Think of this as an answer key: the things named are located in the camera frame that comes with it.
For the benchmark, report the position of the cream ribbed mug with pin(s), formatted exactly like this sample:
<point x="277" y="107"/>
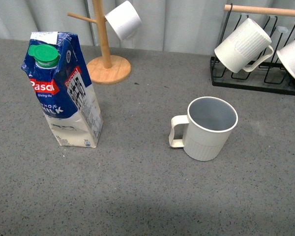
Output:
<point x="245" y="48"/>
<point x="203" y="131"/>

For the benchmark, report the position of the blue Pascual milk carton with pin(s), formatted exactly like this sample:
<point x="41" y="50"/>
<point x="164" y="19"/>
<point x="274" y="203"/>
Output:
<point x="56" y="68"/>

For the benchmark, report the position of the wooden mug tree stand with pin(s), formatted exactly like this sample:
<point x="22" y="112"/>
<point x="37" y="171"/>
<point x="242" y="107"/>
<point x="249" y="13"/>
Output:
<point x="107" y="69"/>

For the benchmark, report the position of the white mug on tree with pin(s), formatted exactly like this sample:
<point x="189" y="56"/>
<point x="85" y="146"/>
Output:
<point x="124" y="20"/>

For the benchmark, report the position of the cream ribbed mug on rack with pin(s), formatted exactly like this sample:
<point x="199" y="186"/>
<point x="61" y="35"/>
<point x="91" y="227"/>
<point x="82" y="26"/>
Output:
<point x="245" y="48"/>

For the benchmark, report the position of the black wire mug rack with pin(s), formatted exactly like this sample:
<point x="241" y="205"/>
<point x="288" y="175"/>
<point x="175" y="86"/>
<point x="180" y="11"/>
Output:
<point x="270" y="75"/>

